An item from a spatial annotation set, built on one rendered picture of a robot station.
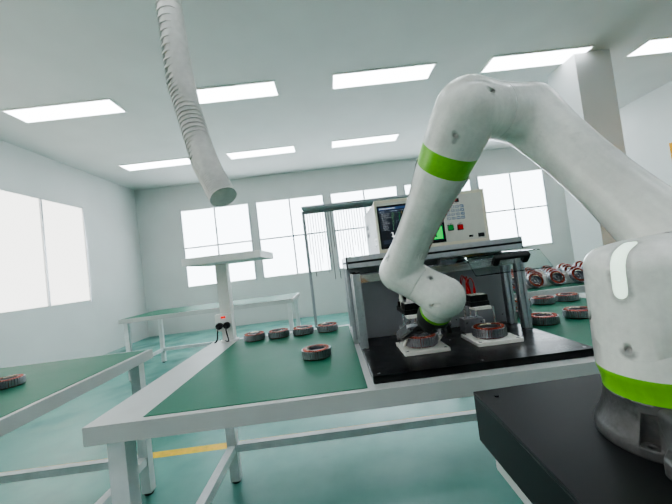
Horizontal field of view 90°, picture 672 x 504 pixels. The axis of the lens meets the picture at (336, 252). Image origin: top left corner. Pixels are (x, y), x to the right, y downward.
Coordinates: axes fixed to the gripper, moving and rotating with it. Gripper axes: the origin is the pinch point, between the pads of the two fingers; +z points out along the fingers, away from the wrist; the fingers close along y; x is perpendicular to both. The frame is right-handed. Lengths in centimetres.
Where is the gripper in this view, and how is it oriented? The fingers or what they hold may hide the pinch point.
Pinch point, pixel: (420, 338)
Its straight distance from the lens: 122.9
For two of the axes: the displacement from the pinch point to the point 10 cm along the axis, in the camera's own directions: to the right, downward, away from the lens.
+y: 9.9, -1.2, 0.2
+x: -1.1, -8.4, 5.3
